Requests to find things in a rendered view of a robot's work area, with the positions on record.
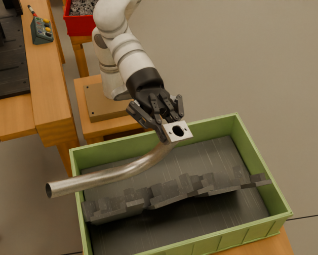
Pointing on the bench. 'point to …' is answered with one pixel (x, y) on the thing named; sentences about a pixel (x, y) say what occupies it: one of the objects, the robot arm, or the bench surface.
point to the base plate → (8, 56)
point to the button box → (37, 37)
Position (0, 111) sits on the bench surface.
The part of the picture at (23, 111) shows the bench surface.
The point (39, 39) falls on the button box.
